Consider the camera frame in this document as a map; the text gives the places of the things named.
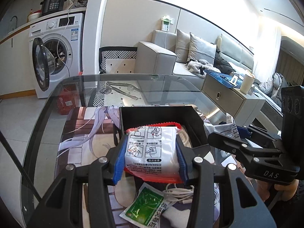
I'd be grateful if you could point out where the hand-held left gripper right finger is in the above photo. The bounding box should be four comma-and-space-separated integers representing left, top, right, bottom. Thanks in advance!
176, 140, 277, 228

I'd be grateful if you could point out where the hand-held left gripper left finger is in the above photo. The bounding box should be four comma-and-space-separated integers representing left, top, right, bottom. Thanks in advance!
25, 135, 130, 228

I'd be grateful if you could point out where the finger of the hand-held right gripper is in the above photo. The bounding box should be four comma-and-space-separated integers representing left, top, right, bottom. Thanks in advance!
207, 131, 281, 165
237, 123, 283, 146

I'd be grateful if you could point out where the white cable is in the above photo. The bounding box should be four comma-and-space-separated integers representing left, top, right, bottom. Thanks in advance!
163, 182, 196, 205

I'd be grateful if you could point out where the white packet with red edges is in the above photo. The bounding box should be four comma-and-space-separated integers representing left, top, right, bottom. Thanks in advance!
123, 122, 188, 184

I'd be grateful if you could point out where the green white packet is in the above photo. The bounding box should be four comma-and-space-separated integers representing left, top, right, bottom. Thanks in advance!
119, 183, 174, 228

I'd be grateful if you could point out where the black box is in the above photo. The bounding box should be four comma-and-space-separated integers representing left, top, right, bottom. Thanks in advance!
118, 104, 211, 148

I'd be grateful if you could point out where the person's right hand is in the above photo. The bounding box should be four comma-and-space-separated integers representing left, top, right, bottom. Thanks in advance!
258, 179, 300, 203

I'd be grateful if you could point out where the white printed plastic bag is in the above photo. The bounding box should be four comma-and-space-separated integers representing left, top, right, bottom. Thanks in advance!
203, 113, 239, 145

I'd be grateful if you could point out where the beige side cabinet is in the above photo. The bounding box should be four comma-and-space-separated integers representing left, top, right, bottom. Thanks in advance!
201, 69, 267, 124

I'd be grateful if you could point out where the printed desk mat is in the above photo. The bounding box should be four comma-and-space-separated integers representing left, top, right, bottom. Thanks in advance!
57, 106, 238, 228

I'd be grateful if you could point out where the cream paper cup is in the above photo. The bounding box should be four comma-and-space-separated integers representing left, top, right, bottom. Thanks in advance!
240, 73, 255, 94

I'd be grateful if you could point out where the grey down jacket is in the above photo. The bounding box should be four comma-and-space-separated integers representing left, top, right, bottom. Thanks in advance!
260, 72, 289, 101

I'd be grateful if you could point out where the black jacket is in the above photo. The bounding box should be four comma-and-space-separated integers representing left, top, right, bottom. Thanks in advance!
210, 43, 242, 74

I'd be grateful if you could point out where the brown curtain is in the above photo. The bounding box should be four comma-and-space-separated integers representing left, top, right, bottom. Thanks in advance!
277, 36, 304, 86

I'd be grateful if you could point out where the grey fur garment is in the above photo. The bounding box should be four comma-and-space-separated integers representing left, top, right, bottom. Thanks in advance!
185, 59, 220, 79

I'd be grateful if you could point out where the red bag under table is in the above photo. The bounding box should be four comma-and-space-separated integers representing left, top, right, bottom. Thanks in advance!
56, 83, 82, 116

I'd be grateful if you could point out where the grey cushion with band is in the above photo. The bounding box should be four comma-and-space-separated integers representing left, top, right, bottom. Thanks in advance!
186, 32, 218, 63

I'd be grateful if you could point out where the black white patterned rug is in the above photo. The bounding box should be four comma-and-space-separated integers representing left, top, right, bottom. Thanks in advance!
89, 46, 152, 107

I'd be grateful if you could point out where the plain grey cushion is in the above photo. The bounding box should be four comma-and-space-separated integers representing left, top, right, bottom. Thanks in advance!
175, 28, 192, 64

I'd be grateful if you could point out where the beige sofa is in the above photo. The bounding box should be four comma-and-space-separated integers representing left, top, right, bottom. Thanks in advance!
134, 30, 262, 84

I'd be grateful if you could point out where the white washing machine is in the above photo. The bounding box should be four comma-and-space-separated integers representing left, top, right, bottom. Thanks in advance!
28, 13, 85, 99

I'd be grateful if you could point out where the white kitchen base cabinet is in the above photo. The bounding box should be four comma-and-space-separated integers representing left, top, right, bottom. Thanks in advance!
0, 17, 30, 98

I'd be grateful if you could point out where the white bowl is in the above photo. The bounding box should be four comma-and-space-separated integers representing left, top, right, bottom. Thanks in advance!
27, 11, 42, 22

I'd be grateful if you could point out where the black pressure cooker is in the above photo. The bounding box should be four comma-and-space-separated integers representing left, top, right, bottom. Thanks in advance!
40, 0, 68, 17

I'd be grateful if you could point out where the metal faucet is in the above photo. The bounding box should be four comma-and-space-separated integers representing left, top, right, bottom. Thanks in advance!
9, 16, 18, 34

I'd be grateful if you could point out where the grey strap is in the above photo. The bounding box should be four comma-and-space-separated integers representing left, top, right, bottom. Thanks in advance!
106, 81, 143, 101

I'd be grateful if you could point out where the white green wall dispenser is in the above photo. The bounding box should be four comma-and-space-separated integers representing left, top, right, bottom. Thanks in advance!
160, 15, 174, 33

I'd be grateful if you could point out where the white power cord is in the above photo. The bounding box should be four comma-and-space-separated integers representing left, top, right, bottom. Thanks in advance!
56, 0, 73, 77

